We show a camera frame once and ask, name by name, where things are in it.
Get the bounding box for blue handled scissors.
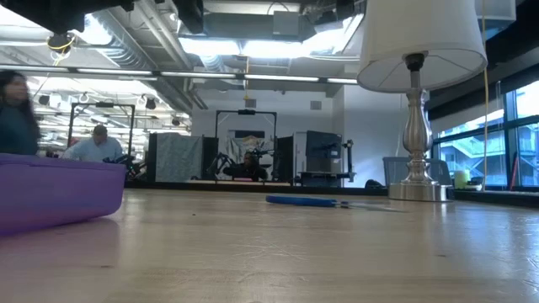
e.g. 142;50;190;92
265;194;408;213

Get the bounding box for purple plastic pencil box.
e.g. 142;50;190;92
0;152;127;237

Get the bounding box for person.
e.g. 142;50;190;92
221;151;270;183
61;124;126;164
0;69;42;156

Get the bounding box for cart with dark monitor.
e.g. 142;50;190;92
293;130;357;188

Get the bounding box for gray partition screen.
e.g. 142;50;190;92
146;132;220;183

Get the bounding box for table lamp with white shade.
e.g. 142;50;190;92
356;0;488;203

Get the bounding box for pale green cup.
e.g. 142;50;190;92
453;168;472;190

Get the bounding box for black gantry frame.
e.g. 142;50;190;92
67;100;136;169
214;109;279;183

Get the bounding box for black aluminium table frame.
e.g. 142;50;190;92
124;179;539;210

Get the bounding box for yellowish hanging power cable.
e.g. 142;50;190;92
481;0;490;190

